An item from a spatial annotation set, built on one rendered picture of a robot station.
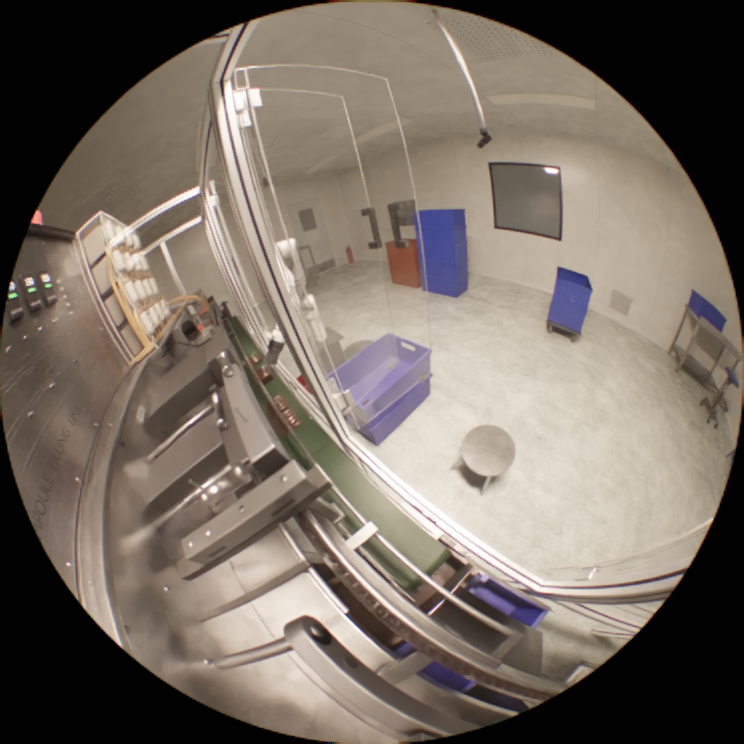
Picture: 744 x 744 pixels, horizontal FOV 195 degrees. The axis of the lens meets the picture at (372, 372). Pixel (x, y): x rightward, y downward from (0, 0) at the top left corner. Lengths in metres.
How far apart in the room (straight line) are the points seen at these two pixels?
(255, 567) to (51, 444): 0.47
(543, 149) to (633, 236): 1.72
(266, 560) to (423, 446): 1.17
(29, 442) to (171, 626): 0.33
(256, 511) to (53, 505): 0.36
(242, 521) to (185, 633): 0.24
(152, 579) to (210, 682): 0.17
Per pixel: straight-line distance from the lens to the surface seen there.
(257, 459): 0.29
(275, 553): 0.53
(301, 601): 0.51
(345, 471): 0.70
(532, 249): 4.02
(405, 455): 1.42
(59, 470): 0.51
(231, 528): 0.32
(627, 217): 4.03
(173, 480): 0.46
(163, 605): 0.43
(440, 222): 3.03
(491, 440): 1.22
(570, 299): 2.57
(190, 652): 0.42
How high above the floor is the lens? 1.27
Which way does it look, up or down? 40 degrees down
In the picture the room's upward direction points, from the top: 14 degrees counter-clockwise
